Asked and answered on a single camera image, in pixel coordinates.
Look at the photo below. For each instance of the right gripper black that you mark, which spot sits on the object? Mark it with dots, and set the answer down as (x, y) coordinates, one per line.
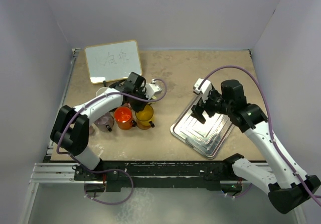
(198, 109)

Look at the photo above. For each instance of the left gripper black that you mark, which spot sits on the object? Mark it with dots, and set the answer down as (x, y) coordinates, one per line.
(138, 108)

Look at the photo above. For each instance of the yellow glass cup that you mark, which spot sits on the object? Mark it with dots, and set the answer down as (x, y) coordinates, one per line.
(145, 118)

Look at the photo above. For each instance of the orange glass cup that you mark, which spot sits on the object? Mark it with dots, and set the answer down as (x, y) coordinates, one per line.
(124, 118)

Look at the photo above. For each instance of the purple mug black rim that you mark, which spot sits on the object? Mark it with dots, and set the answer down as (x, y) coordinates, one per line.
(105, 123)

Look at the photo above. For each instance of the dark mug white interior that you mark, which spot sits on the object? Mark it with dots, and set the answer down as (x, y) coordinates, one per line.
(101, 92)

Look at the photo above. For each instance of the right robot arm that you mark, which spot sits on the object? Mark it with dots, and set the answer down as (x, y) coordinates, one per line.
(287, 185)

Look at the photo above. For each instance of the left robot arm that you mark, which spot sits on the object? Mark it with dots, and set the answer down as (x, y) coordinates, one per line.
(72, 124)

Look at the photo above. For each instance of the steel tray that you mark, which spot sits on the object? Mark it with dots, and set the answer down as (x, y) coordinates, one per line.
(207, 138)

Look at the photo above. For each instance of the white board with stand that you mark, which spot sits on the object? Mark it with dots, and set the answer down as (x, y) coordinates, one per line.
(113, 61)

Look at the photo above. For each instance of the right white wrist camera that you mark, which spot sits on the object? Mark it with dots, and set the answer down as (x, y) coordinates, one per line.
(202, 87)

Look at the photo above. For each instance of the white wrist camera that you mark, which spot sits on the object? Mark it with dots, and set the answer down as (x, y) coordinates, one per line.
(202, 87)
(152, 89)

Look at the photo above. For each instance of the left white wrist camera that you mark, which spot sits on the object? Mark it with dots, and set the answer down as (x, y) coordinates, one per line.
(152, 89)

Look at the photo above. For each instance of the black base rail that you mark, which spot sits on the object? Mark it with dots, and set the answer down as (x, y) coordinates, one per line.
(112, 176)

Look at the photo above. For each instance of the aluminium frame rail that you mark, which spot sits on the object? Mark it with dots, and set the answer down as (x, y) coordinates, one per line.
(52, 173)

